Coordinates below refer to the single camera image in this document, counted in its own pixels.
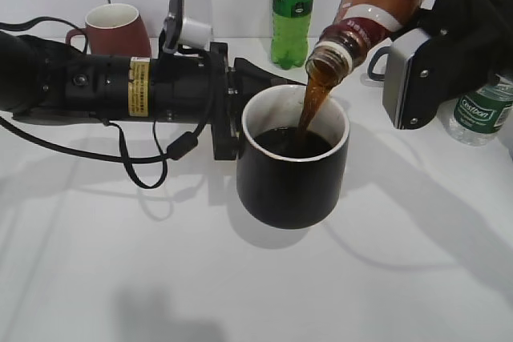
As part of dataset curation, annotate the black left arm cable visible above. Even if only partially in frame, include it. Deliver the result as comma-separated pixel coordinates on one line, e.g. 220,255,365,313
0,16,213,190

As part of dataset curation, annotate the clear water bottle green label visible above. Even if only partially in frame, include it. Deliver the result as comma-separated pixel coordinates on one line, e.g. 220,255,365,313
447,71,512,147

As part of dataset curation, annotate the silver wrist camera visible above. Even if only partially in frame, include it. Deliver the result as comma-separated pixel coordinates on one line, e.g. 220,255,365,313
161,0,213,54
382,28,442,130

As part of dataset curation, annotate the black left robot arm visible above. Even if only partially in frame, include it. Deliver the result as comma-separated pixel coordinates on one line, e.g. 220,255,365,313
1,33,287,160

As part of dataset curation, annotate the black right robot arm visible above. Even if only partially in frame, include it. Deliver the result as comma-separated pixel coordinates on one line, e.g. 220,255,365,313
393,0,512,109

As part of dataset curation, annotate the green soda bottle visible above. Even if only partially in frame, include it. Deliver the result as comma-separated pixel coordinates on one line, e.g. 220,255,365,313
271,0,313,70

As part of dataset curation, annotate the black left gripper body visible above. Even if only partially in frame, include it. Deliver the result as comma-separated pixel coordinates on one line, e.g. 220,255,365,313
196,42,239,160

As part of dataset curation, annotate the black ceramic mug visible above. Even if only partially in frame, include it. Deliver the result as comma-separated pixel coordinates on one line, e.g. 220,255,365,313
236,84,350,230

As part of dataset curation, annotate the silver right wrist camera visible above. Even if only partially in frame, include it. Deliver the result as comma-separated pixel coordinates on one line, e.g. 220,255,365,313
382,28,442,130

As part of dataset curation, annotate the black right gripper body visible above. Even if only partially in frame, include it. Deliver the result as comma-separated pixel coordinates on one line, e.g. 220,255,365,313
400,0,498,78

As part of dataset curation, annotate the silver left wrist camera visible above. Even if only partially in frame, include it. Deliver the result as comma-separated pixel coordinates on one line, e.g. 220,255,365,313
161,0,213,54

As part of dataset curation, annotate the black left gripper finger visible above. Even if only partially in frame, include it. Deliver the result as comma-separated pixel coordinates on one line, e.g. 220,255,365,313
232,58,305,98

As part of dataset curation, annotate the red ceramic mug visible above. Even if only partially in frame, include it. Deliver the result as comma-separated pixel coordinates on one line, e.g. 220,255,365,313
83,3,152,58

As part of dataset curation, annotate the brown tea bottle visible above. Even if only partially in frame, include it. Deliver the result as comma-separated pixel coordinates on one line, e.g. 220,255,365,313
305,0,421,88

